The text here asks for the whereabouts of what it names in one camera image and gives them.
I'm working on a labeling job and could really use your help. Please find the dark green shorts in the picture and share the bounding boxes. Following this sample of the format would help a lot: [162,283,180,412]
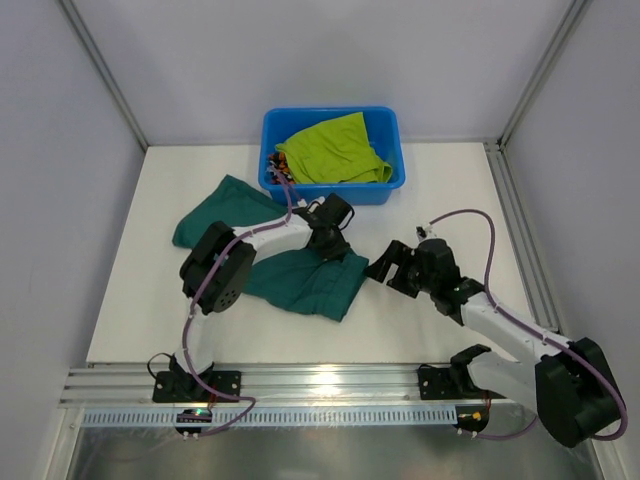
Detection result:
[172,175,369,322]

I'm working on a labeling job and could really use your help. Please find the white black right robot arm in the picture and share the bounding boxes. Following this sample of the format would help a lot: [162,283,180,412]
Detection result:
[365,239,628,447]

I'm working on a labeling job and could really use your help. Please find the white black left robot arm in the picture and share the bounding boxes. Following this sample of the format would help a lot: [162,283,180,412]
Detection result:
[154,193,354,401]

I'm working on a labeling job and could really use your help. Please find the orange black patterned shorts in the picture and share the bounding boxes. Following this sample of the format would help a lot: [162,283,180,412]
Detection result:
[267,152,295,185]

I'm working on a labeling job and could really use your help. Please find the lime green shorts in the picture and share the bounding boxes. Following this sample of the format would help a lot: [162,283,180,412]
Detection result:
[273,112,393,184]

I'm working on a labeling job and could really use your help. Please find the blue plastic bin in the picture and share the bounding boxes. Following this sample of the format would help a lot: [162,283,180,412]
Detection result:
[258,106,405,205]

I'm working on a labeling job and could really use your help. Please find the right controller board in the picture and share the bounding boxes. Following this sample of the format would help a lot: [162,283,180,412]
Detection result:
[453,406,490,438]

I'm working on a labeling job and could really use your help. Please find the controller board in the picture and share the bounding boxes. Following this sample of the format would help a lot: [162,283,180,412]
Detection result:
[174,407,213,439]
[453,406,490,438]

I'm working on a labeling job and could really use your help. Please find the left controller board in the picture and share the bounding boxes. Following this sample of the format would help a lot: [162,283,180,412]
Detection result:
[174,407,213,439]

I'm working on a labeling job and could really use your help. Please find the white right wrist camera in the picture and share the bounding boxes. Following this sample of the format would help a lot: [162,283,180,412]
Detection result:
[416,223,437,243]

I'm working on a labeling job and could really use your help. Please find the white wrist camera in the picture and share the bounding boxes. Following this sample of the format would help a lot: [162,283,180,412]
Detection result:
[306,197,327,217]
[416,223,437,243]

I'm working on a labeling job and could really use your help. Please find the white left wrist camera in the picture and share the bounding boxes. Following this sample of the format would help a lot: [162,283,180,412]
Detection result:
[306,197,327,217]

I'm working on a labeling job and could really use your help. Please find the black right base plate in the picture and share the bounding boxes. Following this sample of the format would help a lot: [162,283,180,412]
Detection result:
[416,364,504,400]

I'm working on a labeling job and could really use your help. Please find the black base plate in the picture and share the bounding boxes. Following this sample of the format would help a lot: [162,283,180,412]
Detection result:
[416,364,504,400]
[152,370,241,404]

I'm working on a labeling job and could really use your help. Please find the right side aluminium rail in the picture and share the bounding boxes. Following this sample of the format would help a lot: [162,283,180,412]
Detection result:
[484,141,561,333]

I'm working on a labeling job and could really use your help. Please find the grey slotted cable duct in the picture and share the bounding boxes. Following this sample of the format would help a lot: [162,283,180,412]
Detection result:
[81,405,456,428]

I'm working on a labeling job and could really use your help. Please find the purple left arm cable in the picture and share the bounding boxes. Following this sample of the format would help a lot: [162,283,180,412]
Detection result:
[180,169,314,441]

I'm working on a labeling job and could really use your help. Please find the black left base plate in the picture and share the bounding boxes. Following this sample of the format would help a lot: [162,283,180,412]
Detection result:
[152,370,241,404]

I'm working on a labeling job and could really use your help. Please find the aluminium mounting rail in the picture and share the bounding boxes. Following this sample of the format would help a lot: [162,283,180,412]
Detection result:
[58,362,551,409]

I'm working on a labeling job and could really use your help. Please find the right aluminium frame post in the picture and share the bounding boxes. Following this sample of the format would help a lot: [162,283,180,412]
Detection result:
[497,0,592,149]

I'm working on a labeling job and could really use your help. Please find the aluminium frame post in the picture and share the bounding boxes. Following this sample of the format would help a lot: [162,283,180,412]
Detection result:
[497,0,592,149]
[56,0,149,152]

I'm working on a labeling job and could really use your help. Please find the left aluminium frame post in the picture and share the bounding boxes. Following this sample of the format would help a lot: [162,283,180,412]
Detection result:
[56,0,149,152]

